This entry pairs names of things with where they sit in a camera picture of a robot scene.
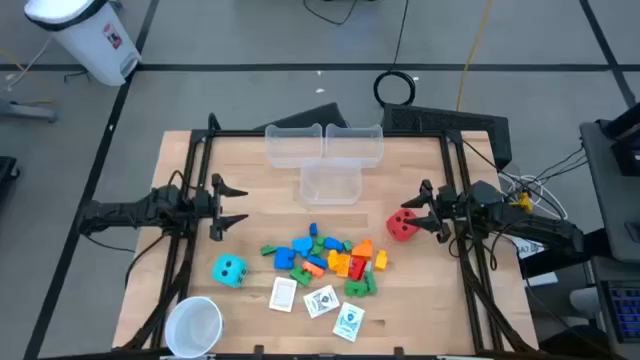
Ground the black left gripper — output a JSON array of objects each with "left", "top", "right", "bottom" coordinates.
[{"left": 192, "top": 172, "right": 250, "bottom": 243}]

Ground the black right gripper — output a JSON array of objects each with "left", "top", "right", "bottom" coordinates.
[{"left": 400, "top": 179, "right": 474, "bottom": 245}]

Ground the red foam die cube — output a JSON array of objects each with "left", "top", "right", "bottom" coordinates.
[{"left": 385, "top": 208, "right": 420, "bottom": 244}]

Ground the teal round object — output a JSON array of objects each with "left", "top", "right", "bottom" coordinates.
[{"left": 211, "top": 253, "right": 250, "bottom": 290}]

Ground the orange toy block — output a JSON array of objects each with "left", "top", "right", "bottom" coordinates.
[{"left": 350, "top": 238, "right": 375, "bottom": 261}]

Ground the red toy block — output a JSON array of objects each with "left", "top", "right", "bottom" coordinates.
[{"left": 348, "top": 256, "right": 369, "bottom": 282}]

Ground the yellow-orange toy brick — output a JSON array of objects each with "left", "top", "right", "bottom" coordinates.
[{"left": 334, "top": 253, "right": 353, "bottom": 279}]

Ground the white teal card pack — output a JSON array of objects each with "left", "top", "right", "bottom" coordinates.
[{"left": 331, "top": 300, "right": 367, "bottom": 345}]

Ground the clear plastic bin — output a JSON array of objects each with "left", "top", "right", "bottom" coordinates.
[
  {"left": 263, "top": 122, "right": 327, "bottom": 170},
  {"left": 298, "top": 158, "right": 364, "bottom": 208},
  {"left": 323, "top": 122, "right": 386, "bottom": 170}
]

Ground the orange studded toy brick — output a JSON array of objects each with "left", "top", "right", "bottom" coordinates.
[{"left": 301, "top": 260, "right": 327, "bottom": 280}]

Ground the white paper label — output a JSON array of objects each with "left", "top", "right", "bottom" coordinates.
[{"left": 513, "top": 237, "right": 546, "bottom": 260}]

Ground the white paper cup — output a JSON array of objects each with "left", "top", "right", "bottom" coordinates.
[{"left": 163, "top": 295, "right": 225, "bottom": 360}]

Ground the white playing card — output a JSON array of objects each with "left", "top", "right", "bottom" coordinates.
[{"left": 301, "top": 283, "right": 342, "bottom": 321}]

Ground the grey side desk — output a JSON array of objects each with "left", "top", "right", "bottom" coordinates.
[{"left": 578, "top": 119, "right": 640, "bottom": 266}]

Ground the white pedal trash bin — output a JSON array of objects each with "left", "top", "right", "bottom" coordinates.
[{"left": 23, "top": 0, "right": 143, "bottom": 88}]

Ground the grey stand base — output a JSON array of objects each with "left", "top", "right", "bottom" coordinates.
[{"left": 0, "top": 97, "right": 58, "bottom": 124}]

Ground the black backlit keyboard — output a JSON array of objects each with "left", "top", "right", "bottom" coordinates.
[{"left": 601, "top": 278, "right": 640, "bottom": 345}]

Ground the black metal table frame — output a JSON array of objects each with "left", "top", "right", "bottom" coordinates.
[{"left": 119, "top": 112, "right": 539, "bottom": 354}]

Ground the yellow cable connector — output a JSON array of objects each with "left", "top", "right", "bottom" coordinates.
[{"left": 509, "top": 191, "right": 534, "bottom": 215}]

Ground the white cable bundle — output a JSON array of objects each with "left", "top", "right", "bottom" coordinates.
[{"left": 498, "top": 169, "right": 570, "bottom": 222}]

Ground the black coiled hanging cable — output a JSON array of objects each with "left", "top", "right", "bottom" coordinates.
[{"left": 372, "top": 0, "right": 418, "bottom": 108}]

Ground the yellow hanging cable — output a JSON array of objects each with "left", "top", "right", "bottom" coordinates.
[{"left": 455, "top": 0, "right": 494, "bottom": 113}]

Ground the black floor cable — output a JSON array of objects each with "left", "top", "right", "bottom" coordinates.
[{"left": 302, "top": 0, "right": 359, "bottom": 26}]

